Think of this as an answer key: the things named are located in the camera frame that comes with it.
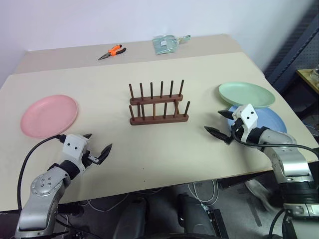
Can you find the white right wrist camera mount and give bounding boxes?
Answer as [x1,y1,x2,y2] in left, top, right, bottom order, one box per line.
[231,103,259,144]

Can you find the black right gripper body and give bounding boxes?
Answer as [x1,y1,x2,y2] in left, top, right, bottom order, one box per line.
[230,119,246,143]

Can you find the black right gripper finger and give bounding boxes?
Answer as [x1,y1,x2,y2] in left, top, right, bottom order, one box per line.
[204,126,232,145]
[218,110,234,121]

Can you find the orange-handled pliers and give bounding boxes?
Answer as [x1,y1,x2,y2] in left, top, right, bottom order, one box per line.
[98,44,127,61]

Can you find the pink round plate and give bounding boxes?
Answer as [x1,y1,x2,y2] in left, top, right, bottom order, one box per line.
[20,94,79,139]

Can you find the blurred white shoe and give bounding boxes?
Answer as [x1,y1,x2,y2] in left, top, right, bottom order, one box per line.
[244,179,276,213]

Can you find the green round plate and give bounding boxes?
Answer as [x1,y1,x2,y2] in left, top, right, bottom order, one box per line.
[218,82,276,109]

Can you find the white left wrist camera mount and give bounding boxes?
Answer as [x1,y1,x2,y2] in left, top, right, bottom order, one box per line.
[61,133,91,173]

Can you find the blue round plate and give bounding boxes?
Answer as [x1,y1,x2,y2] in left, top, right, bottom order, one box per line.
[227,105,288,135]

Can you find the dark rounded shape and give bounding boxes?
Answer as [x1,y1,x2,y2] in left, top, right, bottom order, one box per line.
[113,198,150,239]
[176,192,218,239]

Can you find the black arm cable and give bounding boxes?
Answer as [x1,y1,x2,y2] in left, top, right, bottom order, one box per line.
[16,134,67,210]
[231,133,319,161]

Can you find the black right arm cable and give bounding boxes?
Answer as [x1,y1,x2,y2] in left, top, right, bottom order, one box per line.
[231,133,319,161]

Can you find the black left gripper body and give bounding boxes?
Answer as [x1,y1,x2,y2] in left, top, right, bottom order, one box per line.
[80,150,100,168]

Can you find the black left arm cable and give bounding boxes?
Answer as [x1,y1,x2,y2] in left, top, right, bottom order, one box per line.
[16,134,67,210]

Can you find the wooden dish rack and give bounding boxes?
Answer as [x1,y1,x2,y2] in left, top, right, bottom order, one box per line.
[128,79,192,126]

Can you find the white floor cable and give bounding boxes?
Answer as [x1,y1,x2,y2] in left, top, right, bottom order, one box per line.
[187,179,220,207]
[81,194,130,213]

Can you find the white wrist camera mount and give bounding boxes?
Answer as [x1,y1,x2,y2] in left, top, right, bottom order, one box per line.
[61,133,91,173]
[231,103,259,144]

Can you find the yellow side table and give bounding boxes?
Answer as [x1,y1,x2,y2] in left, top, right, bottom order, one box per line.
[296,67,319,95]

